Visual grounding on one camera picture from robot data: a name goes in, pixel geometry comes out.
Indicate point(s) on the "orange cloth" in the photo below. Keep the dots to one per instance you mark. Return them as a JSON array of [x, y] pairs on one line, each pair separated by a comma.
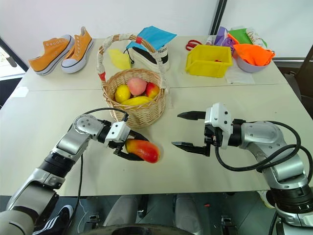
[[252, 54]]

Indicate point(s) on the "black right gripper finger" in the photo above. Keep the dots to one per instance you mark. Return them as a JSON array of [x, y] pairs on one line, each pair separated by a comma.
[[193, 148], [193, 115]]

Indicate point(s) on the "pink peach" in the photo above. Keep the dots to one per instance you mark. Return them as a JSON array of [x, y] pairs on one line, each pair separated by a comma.
[[137, 86]]

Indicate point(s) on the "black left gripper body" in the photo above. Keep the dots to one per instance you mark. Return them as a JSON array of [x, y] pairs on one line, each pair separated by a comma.
[[119, 146]]

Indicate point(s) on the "white paper sheet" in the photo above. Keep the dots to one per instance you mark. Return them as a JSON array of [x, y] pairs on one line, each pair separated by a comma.
[[239, 77]]

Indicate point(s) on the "black white shoe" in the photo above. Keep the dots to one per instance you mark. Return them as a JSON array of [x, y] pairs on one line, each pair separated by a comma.
[[146, 58]]

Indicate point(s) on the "black sneaker with white stripes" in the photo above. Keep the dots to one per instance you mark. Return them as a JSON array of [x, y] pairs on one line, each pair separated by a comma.
[[57, 220]]

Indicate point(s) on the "small red item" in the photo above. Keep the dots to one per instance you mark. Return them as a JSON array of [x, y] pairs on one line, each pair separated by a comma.
[[218, 60]]

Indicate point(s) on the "small red yellow fruit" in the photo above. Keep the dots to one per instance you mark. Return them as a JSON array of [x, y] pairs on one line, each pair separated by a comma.
[[152, 90]]

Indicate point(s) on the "white patterned bag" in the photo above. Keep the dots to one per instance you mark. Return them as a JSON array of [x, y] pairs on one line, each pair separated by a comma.
[[256, 36]]

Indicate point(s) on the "blue folded cloth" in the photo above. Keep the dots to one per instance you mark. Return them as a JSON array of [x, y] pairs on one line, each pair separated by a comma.
[[156, 36]]

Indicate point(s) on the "black upright pole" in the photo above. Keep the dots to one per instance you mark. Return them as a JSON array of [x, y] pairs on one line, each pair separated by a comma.
[[217, 17]]

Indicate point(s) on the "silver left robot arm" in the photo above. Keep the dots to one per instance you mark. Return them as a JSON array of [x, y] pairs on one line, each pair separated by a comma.
[[73, 137]]

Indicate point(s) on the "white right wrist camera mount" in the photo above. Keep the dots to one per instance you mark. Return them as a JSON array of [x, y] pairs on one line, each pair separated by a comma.
[[218, 115]]

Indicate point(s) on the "purple bag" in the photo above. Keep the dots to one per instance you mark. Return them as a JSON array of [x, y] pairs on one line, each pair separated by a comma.
[[221, 36]]

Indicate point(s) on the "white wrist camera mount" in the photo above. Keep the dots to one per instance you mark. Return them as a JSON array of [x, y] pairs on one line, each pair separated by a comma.
[[118, 130], [218, 115]]

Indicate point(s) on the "long yellow fruit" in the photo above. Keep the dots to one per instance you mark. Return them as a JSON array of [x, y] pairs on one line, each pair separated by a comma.
[[137, 101]]

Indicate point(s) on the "red scissors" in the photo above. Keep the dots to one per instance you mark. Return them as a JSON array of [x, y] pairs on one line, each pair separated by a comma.
[[192, 44]]

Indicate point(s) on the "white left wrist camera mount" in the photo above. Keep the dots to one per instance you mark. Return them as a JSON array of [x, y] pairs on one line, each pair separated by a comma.
[[118, 130]]

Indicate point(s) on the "yellow plastic bin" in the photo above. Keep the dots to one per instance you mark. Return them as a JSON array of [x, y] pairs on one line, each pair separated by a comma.
[[207, 66]]

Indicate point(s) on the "orange canvas sneaker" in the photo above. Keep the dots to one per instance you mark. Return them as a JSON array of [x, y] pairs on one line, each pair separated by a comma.
[[49, 56], [77, 52]]

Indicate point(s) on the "yellow lemon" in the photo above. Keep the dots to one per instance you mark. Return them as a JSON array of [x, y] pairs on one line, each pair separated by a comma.
[[122, 93]]

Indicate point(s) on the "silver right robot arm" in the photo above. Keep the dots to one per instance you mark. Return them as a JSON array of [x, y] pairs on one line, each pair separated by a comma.
[[264, 137]]

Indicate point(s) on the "red and yellow mango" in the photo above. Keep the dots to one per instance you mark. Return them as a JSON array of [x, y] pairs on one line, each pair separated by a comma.
[[144, 150]]

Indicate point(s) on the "lilac bowl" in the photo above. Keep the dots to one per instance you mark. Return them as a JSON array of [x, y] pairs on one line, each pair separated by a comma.
[[247, 67]]

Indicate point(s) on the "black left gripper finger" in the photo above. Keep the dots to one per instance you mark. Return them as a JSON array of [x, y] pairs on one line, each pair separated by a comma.
[[128, 156], [140, 137]]

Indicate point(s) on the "dark chair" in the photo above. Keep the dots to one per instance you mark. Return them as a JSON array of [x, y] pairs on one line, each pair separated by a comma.
[[299, 80]]

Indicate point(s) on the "green bag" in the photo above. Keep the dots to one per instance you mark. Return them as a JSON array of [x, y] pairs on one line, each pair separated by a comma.
[[240, 35]]

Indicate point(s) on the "grey rounded leg shape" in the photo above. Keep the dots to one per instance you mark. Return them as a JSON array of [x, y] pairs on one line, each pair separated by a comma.
[[122, 210], [188, 210]]

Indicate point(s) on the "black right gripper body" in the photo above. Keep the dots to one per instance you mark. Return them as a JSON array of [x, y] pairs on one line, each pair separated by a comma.
[[212, 135]]

